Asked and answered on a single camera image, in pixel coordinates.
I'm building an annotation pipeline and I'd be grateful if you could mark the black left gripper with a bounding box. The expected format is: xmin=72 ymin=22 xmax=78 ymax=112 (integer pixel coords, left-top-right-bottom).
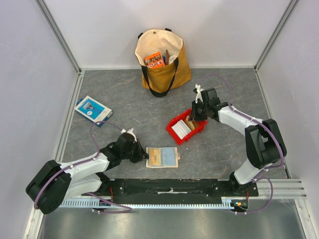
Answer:
xmin=121 ymin=138 xmax=150 ymax=163

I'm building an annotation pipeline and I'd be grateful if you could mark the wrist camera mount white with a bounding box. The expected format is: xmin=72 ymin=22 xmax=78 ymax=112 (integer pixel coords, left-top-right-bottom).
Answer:
xmin=121 ymin=128 xmax=137 ymax=142
xmin=193 ymin=84 xmax=204 ymax=104

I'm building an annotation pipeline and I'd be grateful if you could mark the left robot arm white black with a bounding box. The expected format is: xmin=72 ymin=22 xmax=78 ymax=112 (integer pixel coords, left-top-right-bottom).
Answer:
xmin=25 ymin=132 xmax=149 ymax=214

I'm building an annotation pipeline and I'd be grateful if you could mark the beige leather card holder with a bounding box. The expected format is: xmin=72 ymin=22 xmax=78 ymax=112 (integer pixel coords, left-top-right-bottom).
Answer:
xmin=146 ymin=147 xmax=181 ymax=168

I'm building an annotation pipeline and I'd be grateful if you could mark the white item in bag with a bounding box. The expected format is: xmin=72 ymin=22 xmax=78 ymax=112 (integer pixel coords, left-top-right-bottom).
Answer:
xmin=168 ymin=55 xmax=177 ymax=64

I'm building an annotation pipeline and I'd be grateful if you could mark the white card stack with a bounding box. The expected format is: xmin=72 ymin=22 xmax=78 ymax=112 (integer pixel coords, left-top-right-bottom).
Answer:
xmin=171 ymin=120 xmax=191 ymax=139

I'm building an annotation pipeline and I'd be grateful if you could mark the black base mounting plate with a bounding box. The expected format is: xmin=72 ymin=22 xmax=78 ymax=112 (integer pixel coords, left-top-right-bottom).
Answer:
xmin=97 ymin=179 xmax=259 ymax=205

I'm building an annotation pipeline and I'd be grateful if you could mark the blue razor package box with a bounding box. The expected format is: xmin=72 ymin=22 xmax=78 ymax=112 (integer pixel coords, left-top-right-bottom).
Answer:
xmin=74 ymin=96 xmax=113 ymax=127

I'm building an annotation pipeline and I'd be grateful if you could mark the orange snack box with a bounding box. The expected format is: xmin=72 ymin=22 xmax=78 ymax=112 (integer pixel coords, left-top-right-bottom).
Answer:
xmin=145 ymin=52 xmax=165 ymax=68

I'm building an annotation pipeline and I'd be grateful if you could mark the red plastic bin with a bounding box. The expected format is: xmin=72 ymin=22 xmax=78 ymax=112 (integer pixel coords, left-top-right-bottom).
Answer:
xmin=166 ymin=109 xmax=208 ymax=145

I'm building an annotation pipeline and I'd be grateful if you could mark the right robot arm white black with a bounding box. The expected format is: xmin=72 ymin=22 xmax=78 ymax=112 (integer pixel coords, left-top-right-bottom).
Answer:
xmin=190 ymin=84 xmax=287 ymax=196

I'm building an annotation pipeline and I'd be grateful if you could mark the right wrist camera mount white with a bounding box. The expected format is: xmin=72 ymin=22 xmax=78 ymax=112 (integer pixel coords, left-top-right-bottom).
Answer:
xmin=193 ymin=84 xmax=204 ymax=104

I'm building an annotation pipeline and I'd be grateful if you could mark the brown item in bag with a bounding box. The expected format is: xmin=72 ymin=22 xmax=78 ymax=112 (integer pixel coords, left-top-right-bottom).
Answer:
xmin=163 ymin=50 xmax=169 ymax=65

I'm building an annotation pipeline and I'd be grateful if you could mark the mustard canvas tote bag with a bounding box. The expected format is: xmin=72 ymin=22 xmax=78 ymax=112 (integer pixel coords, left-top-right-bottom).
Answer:
xmin=135 ymin=28 xmax=191 ymax=98

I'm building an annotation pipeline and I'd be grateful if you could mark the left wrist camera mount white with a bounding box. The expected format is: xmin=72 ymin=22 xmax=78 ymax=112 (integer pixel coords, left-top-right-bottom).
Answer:
xmin=121 ymin=128 xmax=137 ymax=142

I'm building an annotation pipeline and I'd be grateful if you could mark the white cable duct rail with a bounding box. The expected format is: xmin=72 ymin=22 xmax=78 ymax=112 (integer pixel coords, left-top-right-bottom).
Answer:
xmin=59 ymin=197 xmax=234 ymax=210

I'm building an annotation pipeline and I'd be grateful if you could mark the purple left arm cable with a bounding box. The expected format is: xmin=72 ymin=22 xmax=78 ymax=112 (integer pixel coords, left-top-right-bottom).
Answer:
xmin=33 ymin=121 xmax=133 ymax=215

